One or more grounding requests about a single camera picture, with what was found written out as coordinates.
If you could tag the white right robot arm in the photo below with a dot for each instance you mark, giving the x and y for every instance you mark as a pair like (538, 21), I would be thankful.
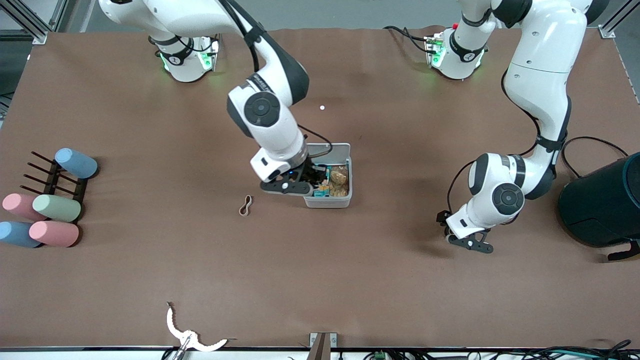
(280, 137)

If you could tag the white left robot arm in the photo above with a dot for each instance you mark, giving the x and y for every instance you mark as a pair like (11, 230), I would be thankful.
(540, 75)

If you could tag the dark teal round trash bin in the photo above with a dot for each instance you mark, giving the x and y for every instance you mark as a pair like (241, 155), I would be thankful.
(600, 205)

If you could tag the black bin foot pedal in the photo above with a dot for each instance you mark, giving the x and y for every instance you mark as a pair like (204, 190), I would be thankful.
(625, 252)

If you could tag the teal and orange package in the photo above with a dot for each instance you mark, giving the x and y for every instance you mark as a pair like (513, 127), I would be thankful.
(324, 189)

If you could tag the light grey plastic container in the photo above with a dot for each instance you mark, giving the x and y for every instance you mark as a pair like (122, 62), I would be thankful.
(327, 201)

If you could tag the brown snack bag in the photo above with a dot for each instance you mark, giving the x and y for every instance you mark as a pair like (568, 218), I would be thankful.
(340, 181)

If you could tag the tan rubber band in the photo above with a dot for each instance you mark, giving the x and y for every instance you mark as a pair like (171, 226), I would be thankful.
(242, 210)

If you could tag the brown table cover sheet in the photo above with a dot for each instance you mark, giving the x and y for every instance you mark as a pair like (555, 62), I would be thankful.
(400, 280)

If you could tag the small green connector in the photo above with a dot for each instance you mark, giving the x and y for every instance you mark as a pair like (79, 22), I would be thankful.
(380, 355)

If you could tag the white curved plastic strip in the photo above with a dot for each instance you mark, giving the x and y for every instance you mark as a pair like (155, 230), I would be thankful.
(171, 325)

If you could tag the blue plastic cup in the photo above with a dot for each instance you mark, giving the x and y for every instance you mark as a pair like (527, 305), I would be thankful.
(17, 235)
(77, 164)

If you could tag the green plastic cup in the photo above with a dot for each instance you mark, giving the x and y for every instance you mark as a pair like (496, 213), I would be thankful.
(57, 208)

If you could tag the black peg cup rack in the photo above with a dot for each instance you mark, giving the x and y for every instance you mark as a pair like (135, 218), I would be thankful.
(52, 182)

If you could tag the pink plastic cup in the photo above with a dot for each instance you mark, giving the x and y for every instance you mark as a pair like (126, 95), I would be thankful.
(17, 205)
(54, 234)

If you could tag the metal table edge bracket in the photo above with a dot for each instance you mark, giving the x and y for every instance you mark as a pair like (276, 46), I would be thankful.
(322, 345)

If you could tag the aluminium frame rail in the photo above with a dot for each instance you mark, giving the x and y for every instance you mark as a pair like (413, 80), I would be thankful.
(25, 20)
(607, 31)

